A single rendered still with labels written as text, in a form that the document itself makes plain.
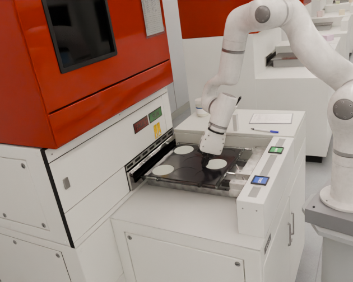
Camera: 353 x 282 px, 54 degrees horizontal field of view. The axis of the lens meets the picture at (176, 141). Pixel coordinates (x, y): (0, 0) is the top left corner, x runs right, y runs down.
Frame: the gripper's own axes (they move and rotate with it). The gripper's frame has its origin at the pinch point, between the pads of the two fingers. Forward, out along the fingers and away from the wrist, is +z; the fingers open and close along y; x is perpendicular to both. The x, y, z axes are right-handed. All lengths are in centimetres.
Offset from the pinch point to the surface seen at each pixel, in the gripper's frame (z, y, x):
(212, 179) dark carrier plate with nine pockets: 2.2, 0.6, -13.1
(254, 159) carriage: -6.0, 22.5, 0.5
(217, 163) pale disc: -0.4, 5.8, 0.0
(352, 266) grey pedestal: 9, 49, -48
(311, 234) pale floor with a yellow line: 51, 108, 42
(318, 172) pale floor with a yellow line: 31, 150, 117
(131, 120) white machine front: -8.1, -35.2, 9.2
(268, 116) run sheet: -22, 36, 29
